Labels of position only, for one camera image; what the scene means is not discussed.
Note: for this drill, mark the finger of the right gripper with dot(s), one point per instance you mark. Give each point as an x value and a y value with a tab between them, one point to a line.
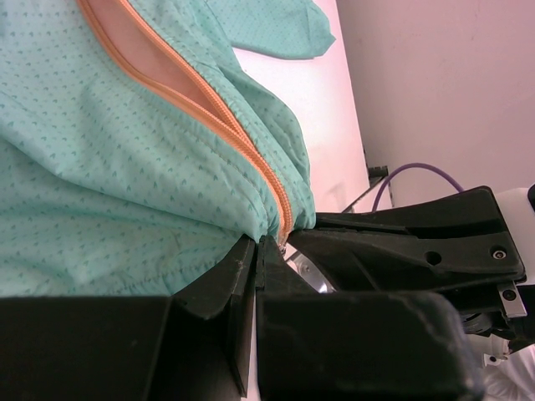
469	213
365	261

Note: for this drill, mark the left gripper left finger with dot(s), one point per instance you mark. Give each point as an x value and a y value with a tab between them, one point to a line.
193	345

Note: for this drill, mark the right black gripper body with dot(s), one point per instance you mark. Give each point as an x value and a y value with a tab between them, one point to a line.
483	312

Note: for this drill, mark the orange and teal jacket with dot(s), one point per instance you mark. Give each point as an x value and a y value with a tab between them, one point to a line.
135	151

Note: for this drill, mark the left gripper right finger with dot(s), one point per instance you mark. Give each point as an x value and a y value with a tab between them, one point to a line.
356	345

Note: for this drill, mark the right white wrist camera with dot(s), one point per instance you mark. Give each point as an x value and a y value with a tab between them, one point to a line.
517	208

